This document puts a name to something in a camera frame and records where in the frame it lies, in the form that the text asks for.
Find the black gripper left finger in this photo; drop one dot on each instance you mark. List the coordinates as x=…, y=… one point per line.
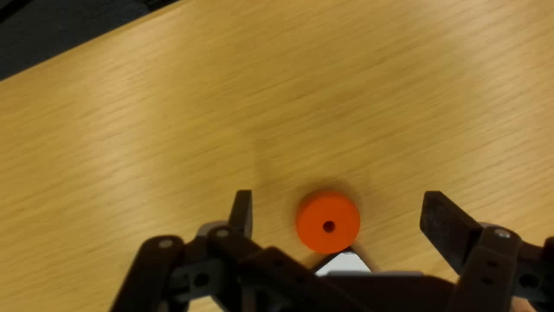
x=156, y=270

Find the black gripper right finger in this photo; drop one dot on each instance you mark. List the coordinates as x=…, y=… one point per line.
x=490, y=265

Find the orange round disc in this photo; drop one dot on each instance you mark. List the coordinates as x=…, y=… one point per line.
x=314, y=213

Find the black white checker calibration board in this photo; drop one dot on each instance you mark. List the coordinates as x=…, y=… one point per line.
x=343, y=263

